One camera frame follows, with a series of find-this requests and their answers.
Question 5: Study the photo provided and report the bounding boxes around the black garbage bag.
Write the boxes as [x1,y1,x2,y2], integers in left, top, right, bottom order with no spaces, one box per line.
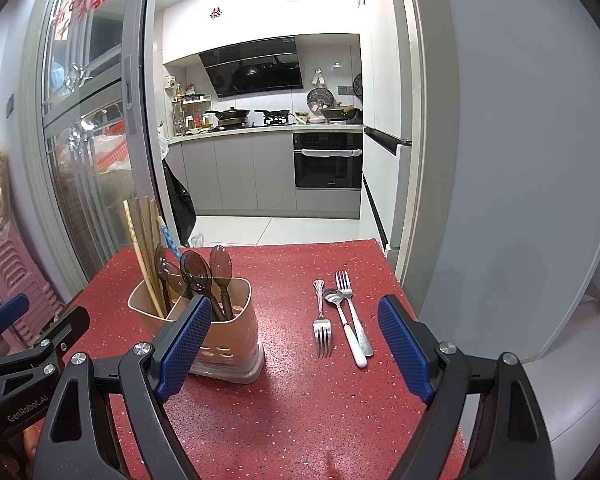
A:
[162,160,197,248]

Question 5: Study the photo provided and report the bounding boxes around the black range hood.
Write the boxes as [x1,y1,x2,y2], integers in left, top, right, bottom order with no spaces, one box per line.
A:
[198,36,303,99]

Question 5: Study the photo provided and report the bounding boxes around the grey kitchen base cabinets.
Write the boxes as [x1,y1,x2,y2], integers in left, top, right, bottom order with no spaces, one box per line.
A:
[167,132,297,213]

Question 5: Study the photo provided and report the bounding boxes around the orange plastic basket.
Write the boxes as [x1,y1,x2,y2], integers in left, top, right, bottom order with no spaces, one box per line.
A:
[75,135,131,173]

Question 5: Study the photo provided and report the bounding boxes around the plain handle steel fork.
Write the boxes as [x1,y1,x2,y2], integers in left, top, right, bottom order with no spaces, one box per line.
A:
[335,271,375,358]

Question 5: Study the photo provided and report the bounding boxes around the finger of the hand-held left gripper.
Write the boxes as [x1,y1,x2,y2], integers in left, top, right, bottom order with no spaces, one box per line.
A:
[0,294,31,356]
[0,305,90,378]

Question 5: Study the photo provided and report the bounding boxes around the dark translucent plastic spoon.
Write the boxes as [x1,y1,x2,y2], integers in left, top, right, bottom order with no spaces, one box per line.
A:
[209,245,235,320]
[154,243,171,311]
[159,260,193,306]
[180,250,227,322]

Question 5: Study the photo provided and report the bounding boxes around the dark cooking pot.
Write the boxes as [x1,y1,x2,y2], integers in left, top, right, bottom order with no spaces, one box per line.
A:
[320,104,361,122]

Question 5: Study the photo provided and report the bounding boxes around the red door decal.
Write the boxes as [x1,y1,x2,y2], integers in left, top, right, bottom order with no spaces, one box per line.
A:
[52,0,118,31]

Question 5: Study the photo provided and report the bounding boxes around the plain wooden chopstick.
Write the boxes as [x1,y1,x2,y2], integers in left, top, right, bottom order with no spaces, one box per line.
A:
[133,198,163,306]
[123,200,165,318]
[144,198,162,261]

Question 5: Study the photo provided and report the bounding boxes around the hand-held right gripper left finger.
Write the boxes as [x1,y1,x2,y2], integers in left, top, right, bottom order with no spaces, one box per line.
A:
[30,294,213,480]

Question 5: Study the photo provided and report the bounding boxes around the blue patterned chopstick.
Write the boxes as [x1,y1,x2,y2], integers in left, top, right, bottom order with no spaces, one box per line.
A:
[156,215,183,261]

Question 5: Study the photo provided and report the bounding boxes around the white fridge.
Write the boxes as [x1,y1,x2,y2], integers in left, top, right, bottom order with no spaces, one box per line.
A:
[347,0,421,261]

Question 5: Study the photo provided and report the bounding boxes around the black wok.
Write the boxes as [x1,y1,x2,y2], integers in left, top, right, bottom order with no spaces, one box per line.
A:
[205,106,251,122]

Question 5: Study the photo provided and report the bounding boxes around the spotted wooden chopstick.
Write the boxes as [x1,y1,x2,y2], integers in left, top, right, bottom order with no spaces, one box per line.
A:
[151,200,167,251]

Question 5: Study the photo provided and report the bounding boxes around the grey sliding glass door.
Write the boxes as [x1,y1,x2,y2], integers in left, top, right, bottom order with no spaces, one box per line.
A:
[20,0,163,286]

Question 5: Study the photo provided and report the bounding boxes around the black built-in oven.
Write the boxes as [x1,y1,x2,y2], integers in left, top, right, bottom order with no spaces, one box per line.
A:
[293,131,364,191]

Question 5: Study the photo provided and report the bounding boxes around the beige plastic cutlery holder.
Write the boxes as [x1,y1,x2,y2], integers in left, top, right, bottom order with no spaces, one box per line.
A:
[127,277,266,385]

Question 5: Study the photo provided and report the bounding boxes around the stack of pink stools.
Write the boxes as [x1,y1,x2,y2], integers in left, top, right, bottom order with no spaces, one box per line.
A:
[0,232,61,351]

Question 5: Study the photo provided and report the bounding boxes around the ornate handle steel fork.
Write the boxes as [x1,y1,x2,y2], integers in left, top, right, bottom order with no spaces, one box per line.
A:
[312,279,333,359]

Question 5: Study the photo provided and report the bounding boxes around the seasoning bottle rack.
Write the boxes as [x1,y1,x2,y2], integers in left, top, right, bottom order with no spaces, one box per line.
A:
[172,82,213,131]

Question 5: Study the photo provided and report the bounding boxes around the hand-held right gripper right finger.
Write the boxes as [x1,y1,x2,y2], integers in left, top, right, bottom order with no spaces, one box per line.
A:
[377,294,556,480]

